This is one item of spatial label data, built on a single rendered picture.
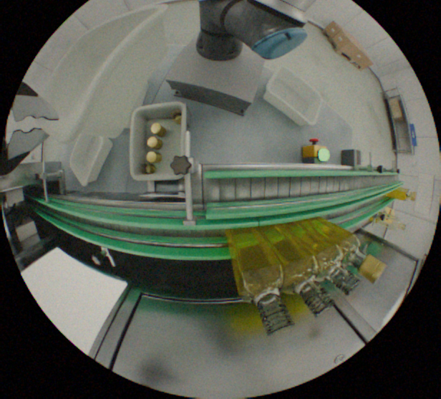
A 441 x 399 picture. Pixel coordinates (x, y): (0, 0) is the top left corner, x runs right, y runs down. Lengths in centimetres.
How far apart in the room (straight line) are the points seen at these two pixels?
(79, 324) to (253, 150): 68
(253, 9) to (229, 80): 22
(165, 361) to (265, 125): 65
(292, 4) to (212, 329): 55
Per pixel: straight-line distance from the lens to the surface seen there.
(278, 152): 50
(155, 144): 41
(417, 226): 614
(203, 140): 44
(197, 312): 31
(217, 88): 39
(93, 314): 37
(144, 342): 31
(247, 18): 30
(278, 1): 29
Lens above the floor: 118
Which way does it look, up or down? 83 degrees down
